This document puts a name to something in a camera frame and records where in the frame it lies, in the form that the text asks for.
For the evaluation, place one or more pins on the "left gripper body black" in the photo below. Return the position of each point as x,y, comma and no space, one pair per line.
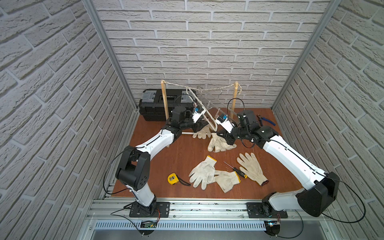
197,124

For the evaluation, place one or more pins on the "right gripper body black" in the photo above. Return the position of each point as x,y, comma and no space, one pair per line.
231,137

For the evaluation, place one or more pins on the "white plastic clip hanger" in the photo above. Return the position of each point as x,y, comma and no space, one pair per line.
207,116

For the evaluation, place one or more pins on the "grey plastic clip hanger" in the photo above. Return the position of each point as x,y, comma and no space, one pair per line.
218,103

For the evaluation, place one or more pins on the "white glove yellow cuff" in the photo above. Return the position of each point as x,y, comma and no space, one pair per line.
203,174
225,180

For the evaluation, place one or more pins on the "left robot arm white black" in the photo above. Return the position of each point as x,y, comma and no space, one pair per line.
134,167

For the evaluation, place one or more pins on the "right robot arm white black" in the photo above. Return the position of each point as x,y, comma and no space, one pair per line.
319,189

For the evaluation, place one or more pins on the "yellow black screwdriver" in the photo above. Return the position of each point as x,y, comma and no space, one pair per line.
238,171

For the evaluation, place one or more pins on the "white glove red cuff right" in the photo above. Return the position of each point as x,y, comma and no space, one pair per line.
251,167

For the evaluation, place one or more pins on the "black plastic toolbox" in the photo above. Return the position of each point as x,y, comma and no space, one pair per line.
151,105

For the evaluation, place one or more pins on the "yellow tape measure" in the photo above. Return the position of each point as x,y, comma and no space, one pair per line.
173,179

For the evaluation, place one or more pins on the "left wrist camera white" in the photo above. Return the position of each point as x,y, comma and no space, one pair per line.
197,113

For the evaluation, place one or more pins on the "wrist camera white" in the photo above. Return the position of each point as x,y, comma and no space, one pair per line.
224,121
197,113

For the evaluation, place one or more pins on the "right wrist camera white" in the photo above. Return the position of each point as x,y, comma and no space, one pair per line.
224,121

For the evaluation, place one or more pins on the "blue handled pliers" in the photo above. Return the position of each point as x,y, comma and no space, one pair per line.
262,119

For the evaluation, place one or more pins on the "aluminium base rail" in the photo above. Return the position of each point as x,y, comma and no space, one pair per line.
189,215

